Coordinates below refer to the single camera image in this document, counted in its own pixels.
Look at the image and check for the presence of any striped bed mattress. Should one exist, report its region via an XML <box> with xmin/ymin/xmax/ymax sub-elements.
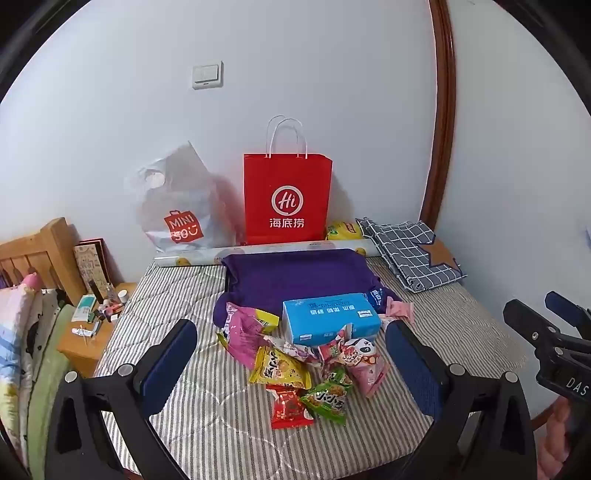
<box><xmin>92</xmin><ymin>256</ymin><xmax>532</xmax><ymax>480</ymax></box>

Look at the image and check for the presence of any green snack packet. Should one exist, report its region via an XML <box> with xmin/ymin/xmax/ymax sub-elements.
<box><xmin>299</xmin><ymin>367</ymin><xmax>354</xmax><ymax>425</ymax></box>

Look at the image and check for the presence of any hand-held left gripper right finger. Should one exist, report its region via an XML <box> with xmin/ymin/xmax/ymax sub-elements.
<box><xmin>385</xmin><ymin>318</ymin><xmax>539</xmax><ymax>480</ymax></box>

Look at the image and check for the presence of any wooden headboard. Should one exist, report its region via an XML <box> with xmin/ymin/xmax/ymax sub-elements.
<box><xmin>0</xmin><ymin>218</ymin><xmax>77</xmax><ymax>305</ymax></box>

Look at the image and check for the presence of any brown wooden door frame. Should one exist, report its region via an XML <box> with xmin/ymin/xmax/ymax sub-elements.
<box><xmin>418</xmin><ymin>0</ymin><xmax>458</xmax><ymax>227</ymax></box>

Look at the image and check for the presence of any patterned paper roll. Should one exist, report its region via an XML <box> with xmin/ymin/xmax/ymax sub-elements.
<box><xmin>154</xmin><ymin>237</ymin><xmax>384</xmax><ymax>268</ymax></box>

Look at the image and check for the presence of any white wall light switch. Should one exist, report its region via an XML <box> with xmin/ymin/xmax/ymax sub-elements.
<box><xmin>191</xmin><ymin>61</ymin><xmax>224</xmax><ymax>90</ymax></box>

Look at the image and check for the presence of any person's right hand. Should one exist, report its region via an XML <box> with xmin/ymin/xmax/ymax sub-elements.
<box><xmin>538</xmin><ymin>396</ymin><xmax>585</xmax><ymax>480</ymax></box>

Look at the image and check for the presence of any red paper bag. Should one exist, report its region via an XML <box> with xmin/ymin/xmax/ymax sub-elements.
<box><xmin>243</xmin><ymin>115</ymin><xmax>334</xmax><ymax>245</ymax></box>

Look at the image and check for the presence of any pastel printed pillow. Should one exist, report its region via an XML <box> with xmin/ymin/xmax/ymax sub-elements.
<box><xmin>0</xmin><ymin>284</ymin><xmax>61</xmax><ymax>457</ymax></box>

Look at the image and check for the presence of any yellow chips bag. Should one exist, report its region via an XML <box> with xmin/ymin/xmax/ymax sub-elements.
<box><xmin>326</xmin><ymin>220</ymin><xmax>363</xmax><ymax>241</ymax></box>

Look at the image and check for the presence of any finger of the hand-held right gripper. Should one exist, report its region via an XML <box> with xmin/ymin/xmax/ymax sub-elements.
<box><xmin>503</xmin><ymin>299</ymin><xmax>561</xmax><ymax>352</ymax></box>
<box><xmin>545</xmin><ymin>291</ymin><xmax>591</xmax><ymax>330</ymax></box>

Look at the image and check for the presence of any pink and yellow snack packet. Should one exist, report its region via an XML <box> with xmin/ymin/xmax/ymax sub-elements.
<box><xmin>217</xmin><ymin>301</ymin><xmax>281</xmax><ymax>369</ymax></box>

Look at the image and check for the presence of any panda print pink snack packet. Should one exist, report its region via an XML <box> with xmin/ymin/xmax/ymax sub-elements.
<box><xmin>339</xmin><ymin>337</ymin><xmax>389</xmax><ymax>398</ymax></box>

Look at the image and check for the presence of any wooden nightstand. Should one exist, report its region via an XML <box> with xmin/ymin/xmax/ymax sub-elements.
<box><xmin>56</xmin><ymin>282</ymin><xmax>139</xmax><ymax>379</ymax></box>

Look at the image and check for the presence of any teal white box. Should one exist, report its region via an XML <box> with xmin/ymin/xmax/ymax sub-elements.
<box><xmin>71</xmin><ymin>295</ymin><xmax>98</xmax><ymax>323</ymax></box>

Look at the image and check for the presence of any green blanket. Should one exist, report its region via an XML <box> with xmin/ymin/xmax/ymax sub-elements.
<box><xmin>28</xmin><ymin>305</ymin><xmax>77</xmax><ymax>435</ymax></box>

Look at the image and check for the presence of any blue tissue pack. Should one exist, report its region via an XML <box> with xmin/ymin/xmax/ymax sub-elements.
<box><xmin>281</xmin><ymin>292</ymin><xmax>382</xmax><ymax>346</ymax></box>

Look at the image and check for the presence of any pale pink floral snack packet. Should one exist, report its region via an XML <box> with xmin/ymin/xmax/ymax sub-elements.
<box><xmin>263</xmin><ymin>335</ymin><xmax>324</xmax><ymax>365</ymax></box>

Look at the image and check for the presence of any white plastic bag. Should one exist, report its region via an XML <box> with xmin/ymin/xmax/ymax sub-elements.
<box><xmin>124</xmin><ymin>141</ymin><xmax>243</xmax><ymax>257</ymax></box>

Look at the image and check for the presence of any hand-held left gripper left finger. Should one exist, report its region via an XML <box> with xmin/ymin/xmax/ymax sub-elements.
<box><xmin>44</xmin><ymin>318</ymin><xmax>199</xmax><ymax>480</ymax></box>

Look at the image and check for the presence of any patterned hardcover book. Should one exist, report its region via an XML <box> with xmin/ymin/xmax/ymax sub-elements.
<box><xmin>73</xmin><ymin>237</ymin><xmax>112</xmax><ymax>301</ymax></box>

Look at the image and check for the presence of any grey checked cloth with star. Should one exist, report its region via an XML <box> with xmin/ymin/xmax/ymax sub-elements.
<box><xmin>355</xmin><ymin>217</ymin><xmax>468</xmax><ymax>293</ymax></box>

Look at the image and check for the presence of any small pink snack packet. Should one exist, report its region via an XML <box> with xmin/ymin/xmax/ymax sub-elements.
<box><xmin>381</xmin><ymin>296</ymin><xmax>414</xmax><ymax>321</ymax></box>

